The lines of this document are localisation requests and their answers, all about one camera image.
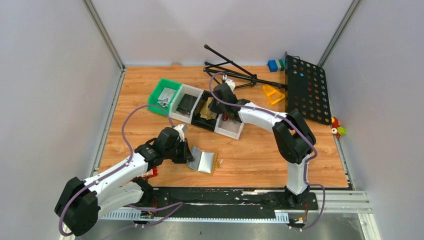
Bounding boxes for green plastic bin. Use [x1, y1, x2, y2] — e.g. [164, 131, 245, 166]
[147, 78, 182, 115]

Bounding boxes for yellow leather card holder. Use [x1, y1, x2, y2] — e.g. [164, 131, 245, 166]
[187, 146, 218, 175]

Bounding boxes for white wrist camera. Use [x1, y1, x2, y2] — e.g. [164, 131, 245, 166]
[222, 76, 236, 92]
[173, 124, 188, 142]

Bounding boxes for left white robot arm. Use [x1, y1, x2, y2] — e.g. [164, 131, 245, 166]
[54, 124, 194, 237]

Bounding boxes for black cards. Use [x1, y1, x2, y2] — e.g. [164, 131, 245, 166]
[176, 93, 198, 116]

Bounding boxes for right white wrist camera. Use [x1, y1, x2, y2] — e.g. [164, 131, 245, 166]
[222, 76, 236, 92]

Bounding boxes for gold cards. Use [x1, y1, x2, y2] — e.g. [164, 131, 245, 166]
[199, 100, 218, 120]

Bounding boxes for white bin with card holders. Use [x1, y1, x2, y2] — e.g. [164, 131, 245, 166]
[214, 114, 245, 140]

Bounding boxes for yellow plastic triangle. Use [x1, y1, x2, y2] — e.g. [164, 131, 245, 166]
[262, 84, 286, 106]

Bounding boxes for black perforated stand tray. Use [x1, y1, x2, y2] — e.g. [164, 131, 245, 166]
[284, 53, 332, 126]

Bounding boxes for red card holder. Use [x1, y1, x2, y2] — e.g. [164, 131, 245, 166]
[222, 113, 232, 122]

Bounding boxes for red green toy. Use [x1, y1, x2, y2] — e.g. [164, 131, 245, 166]
[331, 117, 347, 139]

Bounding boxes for red white small block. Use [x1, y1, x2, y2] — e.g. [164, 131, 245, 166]
[147, 167, 158, 178]

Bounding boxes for black folded music stand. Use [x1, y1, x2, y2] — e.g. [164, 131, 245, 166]
[203, 44, 288, 90]

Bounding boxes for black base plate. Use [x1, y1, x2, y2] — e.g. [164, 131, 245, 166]
[136, 187, 319, 220]

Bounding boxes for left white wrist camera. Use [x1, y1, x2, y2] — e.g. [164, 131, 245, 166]
[173, 124, 188, 142]

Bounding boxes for silver white cards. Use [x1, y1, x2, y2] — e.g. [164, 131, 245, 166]
[157, 87, 176, 108]

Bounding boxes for black plastic bin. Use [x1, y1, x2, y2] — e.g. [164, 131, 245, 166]
[191, 90, 218, 132]

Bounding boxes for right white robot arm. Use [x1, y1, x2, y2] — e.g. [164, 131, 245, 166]
[209, 83, 316, 206]

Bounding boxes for blue green toy block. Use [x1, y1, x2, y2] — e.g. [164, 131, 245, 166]
[267, 59, 286, 73]

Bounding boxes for white bin with black cards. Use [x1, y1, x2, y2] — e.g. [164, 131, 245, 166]
[169, 84, 204, 124]

